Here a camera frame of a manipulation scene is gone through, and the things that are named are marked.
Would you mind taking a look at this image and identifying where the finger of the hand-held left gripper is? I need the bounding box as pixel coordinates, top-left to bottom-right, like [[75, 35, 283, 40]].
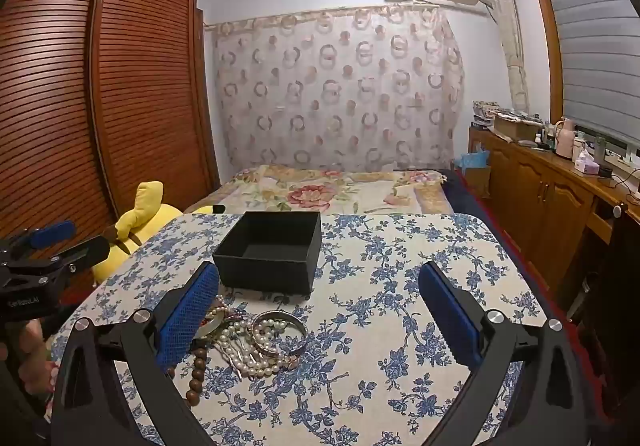
[[5, 220, 77, 254], [30, 236, 112, 277]]

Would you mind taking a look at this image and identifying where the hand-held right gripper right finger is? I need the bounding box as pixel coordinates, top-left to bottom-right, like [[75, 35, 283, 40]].
[[417, 261, 592, 446]]

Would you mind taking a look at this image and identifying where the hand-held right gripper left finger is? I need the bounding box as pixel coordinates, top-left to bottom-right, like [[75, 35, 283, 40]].
[[50, 261, 222, 446]]

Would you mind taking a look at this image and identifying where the silver flower hair comb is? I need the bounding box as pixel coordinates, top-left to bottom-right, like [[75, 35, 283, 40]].
[[215, 336, 273, 369]]

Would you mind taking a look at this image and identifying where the brown wooden bead bracelet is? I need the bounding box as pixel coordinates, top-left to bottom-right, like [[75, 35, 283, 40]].
[[167, 346, 208, 409]]

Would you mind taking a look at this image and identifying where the white pearl necklace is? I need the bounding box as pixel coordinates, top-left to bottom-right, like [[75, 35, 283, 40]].
[[212, 308, 301, 379]]

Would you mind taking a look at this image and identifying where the black jewelry box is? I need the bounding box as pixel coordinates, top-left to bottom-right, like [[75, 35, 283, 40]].
[[212, 211, 322, 299]]

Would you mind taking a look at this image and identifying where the silver bangle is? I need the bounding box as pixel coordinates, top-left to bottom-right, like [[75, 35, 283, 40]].
[[250, 310, 308, 357]]

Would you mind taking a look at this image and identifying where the person's left hand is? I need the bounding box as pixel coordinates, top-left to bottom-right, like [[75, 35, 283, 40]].
[[17, 318, 60, 409]]

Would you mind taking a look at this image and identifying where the yellow plush toy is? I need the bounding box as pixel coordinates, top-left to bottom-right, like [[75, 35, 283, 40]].
[[92, 181, 226, 284]]

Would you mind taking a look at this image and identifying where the blue floral tablecloth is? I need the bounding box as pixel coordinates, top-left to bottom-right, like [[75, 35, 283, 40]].
[[50, 212, 548, 446]]

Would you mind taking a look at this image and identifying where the wooden sideboard cabinet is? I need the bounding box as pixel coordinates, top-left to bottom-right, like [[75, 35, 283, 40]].
[[467, 123, 640, 297]]

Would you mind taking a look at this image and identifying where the blue plastic bag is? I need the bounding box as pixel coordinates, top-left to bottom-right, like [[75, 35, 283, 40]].
[[457, 150, 491, 172]]

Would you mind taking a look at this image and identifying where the floral bedspread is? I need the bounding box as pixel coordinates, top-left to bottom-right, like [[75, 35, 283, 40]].
[[185, 165, 456, 216]]

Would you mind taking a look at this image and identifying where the wooden louvered wardrobe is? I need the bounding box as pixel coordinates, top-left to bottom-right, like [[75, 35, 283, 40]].
[[0, 0, 221, 287]]

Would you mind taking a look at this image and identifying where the cardboard box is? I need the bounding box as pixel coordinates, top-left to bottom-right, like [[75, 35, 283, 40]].
[[492, 113, 543, 142]]

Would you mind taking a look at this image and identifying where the pink tissue box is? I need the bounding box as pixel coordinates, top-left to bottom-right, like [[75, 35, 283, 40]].
[[572, 148, 598, 177]]

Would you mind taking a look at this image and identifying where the patterned fabric bag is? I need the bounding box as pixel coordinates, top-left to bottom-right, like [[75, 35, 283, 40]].
[[472, 100, 506, 124]]

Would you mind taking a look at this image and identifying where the pink thermos jug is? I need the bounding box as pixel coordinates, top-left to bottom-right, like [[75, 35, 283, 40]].
[[555, 117, 577, 160]]

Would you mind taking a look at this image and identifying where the circle patterned curtain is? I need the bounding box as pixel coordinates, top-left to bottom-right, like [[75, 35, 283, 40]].
[[212, 6, 466, 174]]

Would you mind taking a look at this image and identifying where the beige tied drape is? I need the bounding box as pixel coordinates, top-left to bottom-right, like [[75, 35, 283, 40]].
[[480, 0, 530, 113]]

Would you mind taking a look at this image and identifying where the grey window blind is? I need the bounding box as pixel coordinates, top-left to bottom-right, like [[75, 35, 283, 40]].
[[537, 0, 640, 147]]

